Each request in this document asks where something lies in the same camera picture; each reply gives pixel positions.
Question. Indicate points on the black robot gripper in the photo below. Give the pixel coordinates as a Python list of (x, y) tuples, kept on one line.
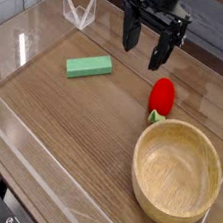
[(167, 17)]

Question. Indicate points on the red plush strawberry toy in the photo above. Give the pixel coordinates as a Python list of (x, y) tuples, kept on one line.
[(161, 100)]

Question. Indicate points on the green rectangular block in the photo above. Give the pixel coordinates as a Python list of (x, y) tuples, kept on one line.
[(88, 66)]

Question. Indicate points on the wooden bowl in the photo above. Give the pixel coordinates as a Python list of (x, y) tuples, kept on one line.
[(176, 172)]

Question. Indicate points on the clear acrylic corner bracket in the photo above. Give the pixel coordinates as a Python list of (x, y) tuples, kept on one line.
[(78, 16)]

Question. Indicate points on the clear acrylic barrier wall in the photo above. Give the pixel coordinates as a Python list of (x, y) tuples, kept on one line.
[(66, 144)]

